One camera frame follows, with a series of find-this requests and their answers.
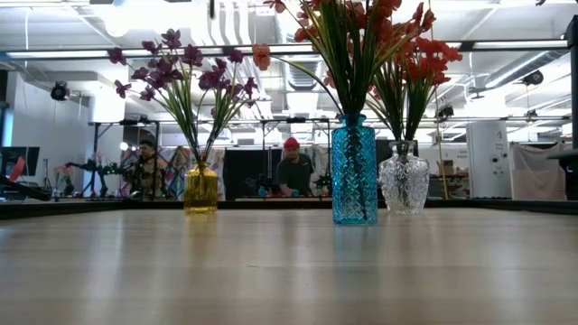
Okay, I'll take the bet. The thin yellow pole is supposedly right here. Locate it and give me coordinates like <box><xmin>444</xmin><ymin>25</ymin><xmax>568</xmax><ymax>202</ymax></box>
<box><xmin>426</xmin><ymin>0</ymin><xmax>451</xmax><ymax>200</ymax></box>

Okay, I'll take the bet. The clear cut glass vase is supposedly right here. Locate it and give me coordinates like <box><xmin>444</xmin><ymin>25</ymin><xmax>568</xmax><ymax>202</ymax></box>
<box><xmin>378</xmin><ymin>140</ymin><xmax>431</xmax><ymax>216</ymax></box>

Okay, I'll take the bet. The person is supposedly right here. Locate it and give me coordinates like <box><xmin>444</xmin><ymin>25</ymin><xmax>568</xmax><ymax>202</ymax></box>
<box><xmin>128</xmin><ymin>138</ymin><xmax>169</xmax><ymax>200</ymax></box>
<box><xmin>274</xmin><ymin>136</ymin><xmax>316</xmax><ymax>198</ymax></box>

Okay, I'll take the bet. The blue textured glass vase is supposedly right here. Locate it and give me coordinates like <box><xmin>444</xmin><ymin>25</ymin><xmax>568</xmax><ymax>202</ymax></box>
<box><xmin>331</xmin><ymin>113</ymin><xmax>379</xmax><ymax>226</ymax></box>

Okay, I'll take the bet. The black background rig frame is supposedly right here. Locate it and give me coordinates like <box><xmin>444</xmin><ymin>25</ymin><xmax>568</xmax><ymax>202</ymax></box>
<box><xmin>259</xmin><ymin>116</ymin><xmax>333</xmax><ymax>150</ymax></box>
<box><xmin>88</xmin><ymin>117</ymin><xmax>160</xmax><ymax>200</ymax></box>

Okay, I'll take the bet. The orange artificial flower bunch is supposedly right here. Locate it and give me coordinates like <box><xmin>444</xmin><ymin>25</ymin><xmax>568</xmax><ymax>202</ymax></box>
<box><xmin>333</xmin><ymin>0</ymin><xmax>407</xmax><ymax>116</ymax></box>
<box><xmin>251</xmin><ymin>0</ymin><xmax>358</xmax><ymax>116</ymax></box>
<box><xmin>356</xmin><ymin>4</ymin><xmax>437</xmax><ymax>116</ymax></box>
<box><xmin>288</xmin><ymin>0</ymin><xmax>367</xmax><ymax>116</ymax></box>

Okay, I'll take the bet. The dark background monitor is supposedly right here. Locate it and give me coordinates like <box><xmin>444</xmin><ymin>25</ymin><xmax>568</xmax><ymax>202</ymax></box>
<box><xmin>0</xmin><ymin>146</ymin><xmax>41</xmax><ymax>178</ymax></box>

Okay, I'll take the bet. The colourful floral cloth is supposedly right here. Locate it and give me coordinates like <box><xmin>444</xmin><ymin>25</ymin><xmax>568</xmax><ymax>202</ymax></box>
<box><xmin>119</xmin><ymin>146</ymin><xmax>226</xmax><ymax>202</ymax></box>

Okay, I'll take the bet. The black overhead beam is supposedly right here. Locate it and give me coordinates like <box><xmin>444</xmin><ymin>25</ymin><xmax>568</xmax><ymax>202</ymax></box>
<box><xmin>0</xmin><ymin>39</ymin><xmax>571</xmax><ymax>62</ymax></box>

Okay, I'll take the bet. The yellow glass vase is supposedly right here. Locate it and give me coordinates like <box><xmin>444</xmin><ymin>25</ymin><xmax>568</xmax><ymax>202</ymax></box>
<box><xmin>183</xmin><ymin>162</ymin><xmax>219</xmax><ymax>215</ymax></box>

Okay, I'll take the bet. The red artificial flower bunch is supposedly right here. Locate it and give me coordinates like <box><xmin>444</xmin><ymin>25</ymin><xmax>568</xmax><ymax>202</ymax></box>
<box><xmin>365</xmin><ymin>58</ymin><xmax>410</xmax><ymax>144</ymax></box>
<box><xmin>406</xmin><ymin>35</ymin><xmax>464</xmax><ymax>144</ymax></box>
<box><xmin>387</xmin><ymin>40</ymin><xmax>448</xmax><ymax>144</ymax></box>

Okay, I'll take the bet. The grey ventilation duct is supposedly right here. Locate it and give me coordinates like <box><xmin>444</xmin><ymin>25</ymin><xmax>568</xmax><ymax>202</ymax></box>
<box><xmin>469</xmin><ymin>49</ymin><xmax>570</xmax><ymax>94</ymax></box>

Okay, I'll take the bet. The black partition panel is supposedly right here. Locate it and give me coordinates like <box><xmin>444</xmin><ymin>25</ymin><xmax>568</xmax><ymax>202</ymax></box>
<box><xmin>224</xmin><ymin>148</ymin><xmax>284</xmax><ymax>200</ymax></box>

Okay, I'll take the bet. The black chair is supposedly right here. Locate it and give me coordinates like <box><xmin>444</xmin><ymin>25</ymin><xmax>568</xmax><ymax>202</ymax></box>
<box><xmin>546</xmin><ymin>151</ymin><xmax>578</xmax><ymax>202</ymax></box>

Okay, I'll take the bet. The grey cloth cover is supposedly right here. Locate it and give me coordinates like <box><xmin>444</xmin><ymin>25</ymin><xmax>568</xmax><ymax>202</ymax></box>
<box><xmin>512</xmin><ymin>142</ymin><xmax>571</xmax><ymax>200</ymax></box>

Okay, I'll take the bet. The black vertical post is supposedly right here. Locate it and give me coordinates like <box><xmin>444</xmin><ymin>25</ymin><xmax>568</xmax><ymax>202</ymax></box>
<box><xmin>566</xmin><ymin>15</ymin><xmax>578</xmax><ymax>150</ymax></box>

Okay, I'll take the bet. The white cabinet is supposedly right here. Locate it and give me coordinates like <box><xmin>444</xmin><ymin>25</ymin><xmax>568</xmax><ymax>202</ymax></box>
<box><xmin>466</xmin><ymin>120</ymin><xmax>512</xmax><ymax>200</ymax></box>

